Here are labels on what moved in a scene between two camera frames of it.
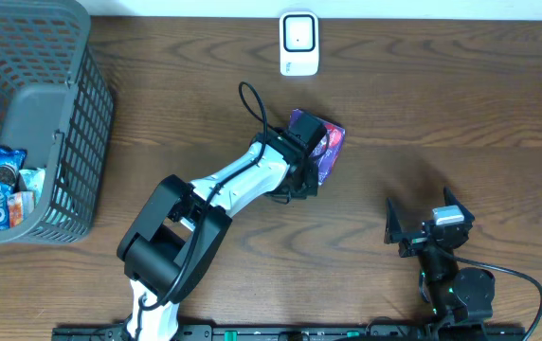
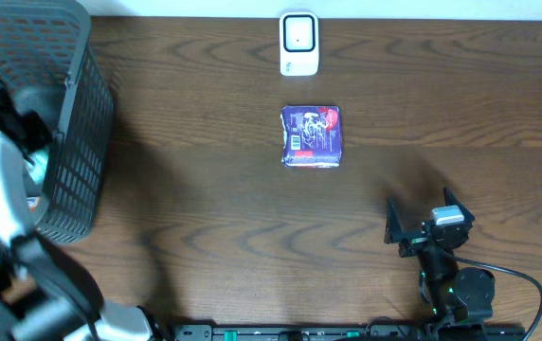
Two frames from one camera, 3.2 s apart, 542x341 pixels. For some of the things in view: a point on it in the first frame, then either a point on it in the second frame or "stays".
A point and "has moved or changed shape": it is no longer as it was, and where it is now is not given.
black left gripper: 313,167 → 4,116
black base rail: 490,332 stays
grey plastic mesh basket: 38,82 stays
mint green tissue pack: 34,180 → 38,170
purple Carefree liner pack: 325,160 has moved or changed shape
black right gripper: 419,236 stays
